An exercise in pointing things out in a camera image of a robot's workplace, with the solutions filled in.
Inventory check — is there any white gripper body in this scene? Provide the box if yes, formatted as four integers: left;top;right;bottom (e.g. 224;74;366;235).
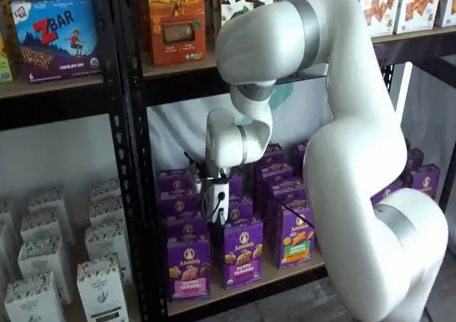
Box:
203;177;229;225

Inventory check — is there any purple box pink patch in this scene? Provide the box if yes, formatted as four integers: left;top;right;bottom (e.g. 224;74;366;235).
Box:
166;237;212;303

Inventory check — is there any purple Annie's box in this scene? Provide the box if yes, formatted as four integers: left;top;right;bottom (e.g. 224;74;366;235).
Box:
259;163;296;191
294;142;310;170
370;181;405;206
409;163;442;199
159;192;206;220
405;147;425;173
227;197;254;225
255;144;286;172
165;217;210;244
227;170;247;199
157;170;197;194
269;182;307;212

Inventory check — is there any purple Bunny Grahams box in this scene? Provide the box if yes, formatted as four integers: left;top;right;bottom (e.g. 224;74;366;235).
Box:
223;217;264;291

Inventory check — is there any black metal shelf rack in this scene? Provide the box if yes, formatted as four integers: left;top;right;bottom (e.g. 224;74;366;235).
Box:
0;0;143;322
113;0;456;322

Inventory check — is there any purple box green patch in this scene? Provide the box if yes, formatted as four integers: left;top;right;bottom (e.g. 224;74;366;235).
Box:
274;207;317;270

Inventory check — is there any white organic pantry box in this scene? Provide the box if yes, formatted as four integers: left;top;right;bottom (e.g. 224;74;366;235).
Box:
89;177;123;202
19;207;74;246
76;256;130;322
27;185;67;212
88;197;125;229
4;271;66;322
16;236;72;303
84;222;133;284

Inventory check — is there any orange snack box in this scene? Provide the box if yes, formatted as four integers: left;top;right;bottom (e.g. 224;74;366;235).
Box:
146;0;207;67

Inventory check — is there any Clif Kid Zbar box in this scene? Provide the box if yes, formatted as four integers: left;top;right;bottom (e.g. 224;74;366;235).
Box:
9;0;103;84

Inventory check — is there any green snack box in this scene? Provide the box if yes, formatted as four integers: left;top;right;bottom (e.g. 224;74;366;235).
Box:
0;33;14;84

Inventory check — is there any white crackers box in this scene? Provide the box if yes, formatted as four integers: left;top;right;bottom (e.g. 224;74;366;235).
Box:
359;0;399;38
393;0;445;35

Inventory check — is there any white snack box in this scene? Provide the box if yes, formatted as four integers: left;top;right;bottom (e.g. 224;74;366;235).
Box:
434;0;456;28

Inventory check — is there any white backdrop sheet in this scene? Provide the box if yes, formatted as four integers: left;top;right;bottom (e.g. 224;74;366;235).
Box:
147;63;456;209

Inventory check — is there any thin black cable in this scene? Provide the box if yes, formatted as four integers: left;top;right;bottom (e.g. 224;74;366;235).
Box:
265;192;317;229

